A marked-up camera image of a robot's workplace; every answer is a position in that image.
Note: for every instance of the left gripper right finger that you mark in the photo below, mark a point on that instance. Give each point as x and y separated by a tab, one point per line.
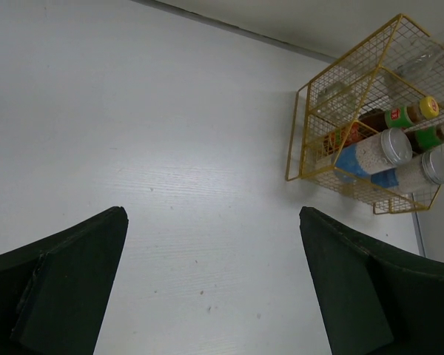
374	298

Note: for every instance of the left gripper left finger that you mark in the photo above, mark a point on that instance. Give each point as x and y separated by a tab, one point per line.
54	292

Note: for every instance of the silver lid shaker jar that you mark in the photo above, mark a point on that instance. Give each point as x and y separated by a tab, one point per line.
383	151
425	171

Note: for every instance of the clear glass oil bottle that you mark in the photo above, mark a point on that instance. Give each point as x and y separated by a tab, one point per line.
336	99

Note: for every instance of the dark liquid glass bottle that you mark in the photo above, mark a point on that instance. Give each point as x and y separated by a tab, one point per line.
418	55

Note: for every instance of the yellow wire rack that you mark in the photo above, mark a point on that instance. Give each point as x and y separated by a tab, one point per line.
368	69

